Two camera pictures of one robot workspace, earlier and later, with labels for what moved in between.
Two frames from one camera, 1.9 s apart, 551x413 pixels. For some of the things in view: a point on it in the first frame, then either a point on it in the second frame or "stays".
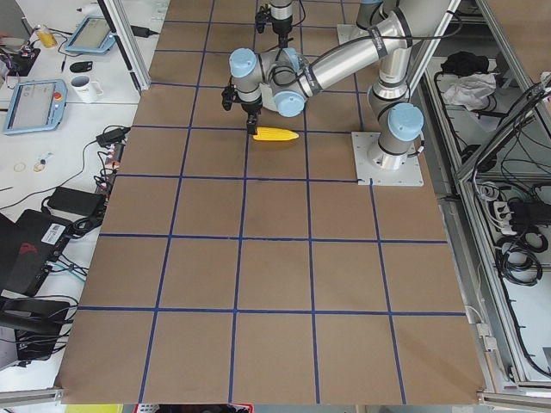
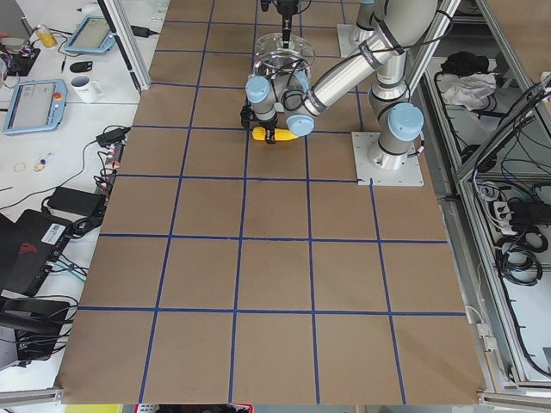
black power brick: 77,202 stays
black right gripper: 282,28 to 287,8
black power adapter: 112,137 stays
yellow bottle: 46,39 stays
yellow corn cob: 274,134 stays
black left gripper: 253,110 to 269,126
